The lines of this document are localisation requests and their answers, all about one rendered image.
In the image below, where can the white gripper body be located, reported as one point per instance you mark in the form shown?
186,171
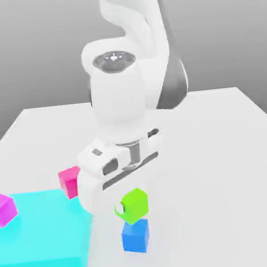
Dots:
91,196

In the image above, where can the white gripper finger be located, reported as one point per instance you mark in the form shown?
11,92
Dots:
119,208

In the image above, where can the small green cube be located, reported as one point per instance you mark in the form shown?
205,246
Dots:
136,205

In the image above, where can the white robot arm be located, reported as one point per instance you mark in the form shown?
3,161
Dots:
117,98

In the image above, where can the small pink cube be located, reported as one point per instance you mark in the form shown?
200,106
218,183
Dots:
70,180

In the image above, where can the small blue cube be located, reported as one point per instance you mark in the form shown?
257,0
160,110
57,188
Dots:
135,238

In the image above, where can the small magenta cube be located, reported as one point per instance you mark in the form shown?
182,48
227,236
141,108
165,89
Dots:
3,211

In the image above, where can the large cyan box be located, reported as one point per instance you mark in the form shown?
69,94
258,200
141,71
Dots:
42,238

